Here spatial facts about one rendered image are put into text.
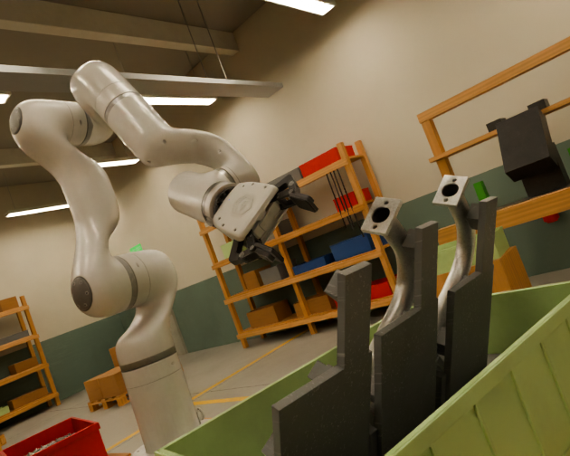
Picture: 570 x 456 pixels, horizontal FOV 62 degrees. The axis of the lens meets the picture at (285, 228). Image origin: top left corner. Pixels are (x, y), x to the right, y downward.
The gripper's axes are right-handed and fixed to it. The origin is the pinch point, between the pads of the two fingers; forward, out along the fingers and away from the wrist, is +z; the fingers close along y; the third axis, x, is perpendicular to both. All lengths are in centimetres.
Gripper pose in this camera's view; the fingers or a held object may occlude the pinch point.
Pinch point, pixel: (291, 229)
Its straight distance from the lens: 69.2
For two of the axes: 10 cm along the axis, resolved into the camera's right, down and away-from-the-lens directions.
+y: 5.5, -8.0, 2.3
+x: 5.4, 5.5, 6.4
